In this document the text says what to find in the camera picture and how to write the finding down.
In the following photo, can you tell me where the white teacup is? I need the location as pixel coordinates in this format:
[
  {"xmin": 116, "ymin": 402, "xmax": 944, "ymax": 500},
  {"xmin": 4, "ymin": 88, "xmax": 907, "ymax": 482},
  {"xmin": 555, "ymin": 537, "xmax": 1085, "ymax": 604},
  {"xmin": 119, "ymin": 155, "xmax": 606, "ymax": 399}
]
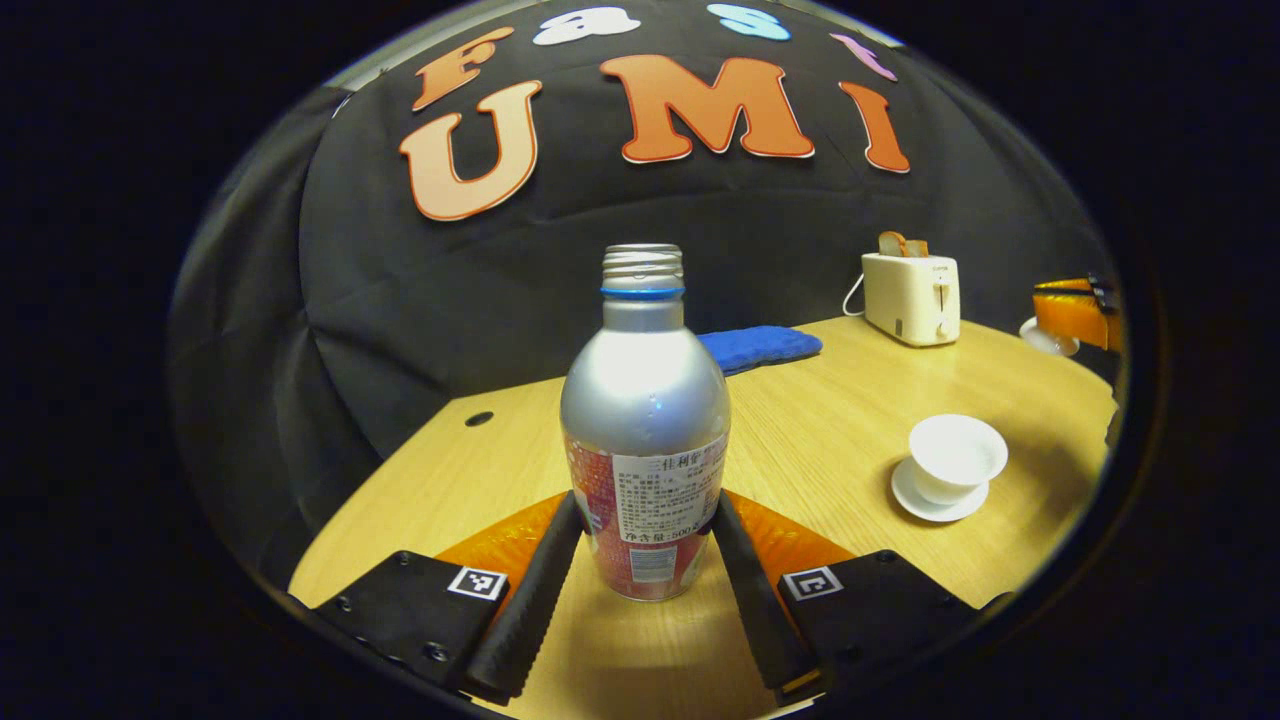
[{"xmin": 908, "ymin": 414, "xmax": 1009, "ymax": 506}]

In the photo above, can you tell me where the blue towel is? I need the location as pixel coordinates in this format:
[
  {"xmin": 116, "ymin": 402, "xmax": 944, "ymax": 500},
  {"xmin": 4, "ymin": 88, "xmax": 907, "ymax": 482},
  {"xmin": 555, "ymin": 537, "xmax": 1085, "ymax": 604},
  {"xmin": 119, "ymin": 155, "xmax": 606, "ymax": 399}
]
[{"xmin": 697, "ymin": 325, "xmax": 824, "ymax": 378}]

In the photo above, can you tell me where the silver water bottle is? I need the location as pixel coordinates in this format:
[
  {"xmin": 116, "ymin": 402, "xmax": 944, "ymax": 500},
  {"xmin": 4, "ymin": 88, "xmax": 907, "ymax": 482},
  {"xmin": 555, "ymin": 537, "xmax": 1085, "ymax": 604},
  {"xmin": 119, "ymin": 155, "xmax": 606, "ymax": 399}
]
[{"xmin": 559, "ymin": 243, "xmax": 732, "ymax": 603}]

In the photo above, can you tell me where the white toaster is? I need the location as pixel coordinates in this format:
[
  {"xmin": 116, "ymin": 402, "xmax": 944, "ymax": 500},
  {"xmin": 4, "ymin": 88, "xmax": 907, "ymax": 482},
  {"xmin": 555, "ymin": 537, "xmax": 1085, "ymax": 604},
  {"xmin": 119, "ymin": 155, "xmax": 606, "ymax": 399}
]
[{"xmin": 861, "ymin": 252, "xmax": 962, "ymax": 348}]

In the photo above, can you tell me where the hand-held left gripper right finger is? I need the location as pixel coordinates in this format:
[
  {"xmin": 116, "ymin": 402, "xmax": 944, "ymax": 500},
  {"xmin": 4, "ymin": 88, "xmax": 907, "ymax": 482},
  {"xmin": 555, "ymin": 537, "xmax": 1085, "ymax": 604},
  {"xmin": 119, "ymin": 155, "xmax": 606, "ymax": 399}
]
[{"xmin": 712, "ymin": 490, "xmax": 1015, "ymax": 711}]

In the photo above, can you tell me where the white saucer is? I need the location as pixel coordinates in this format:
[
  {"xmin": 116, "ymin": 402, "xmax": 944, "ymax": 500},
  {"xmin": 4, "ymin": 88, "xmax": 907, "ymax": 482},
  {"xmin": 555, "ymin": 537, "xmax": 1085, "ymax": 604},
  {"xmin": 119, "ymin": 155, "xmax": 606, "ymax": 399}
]
[{"xmin": 890, "ymin": 457, "xmax": 991, "ymax": 524}]

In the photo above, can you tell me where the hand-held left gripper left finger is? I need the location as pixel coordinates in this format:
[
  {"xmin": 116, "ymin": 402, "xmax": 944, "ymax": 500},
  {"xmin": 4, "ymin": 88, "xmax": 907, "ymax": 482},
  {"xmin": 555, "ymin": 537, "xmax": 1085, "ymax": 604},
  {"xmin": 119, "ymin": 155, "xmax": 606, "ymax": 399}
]
[{"xmin": 308, "ymin": 490, "xmax": 587, "ymax": 706}]

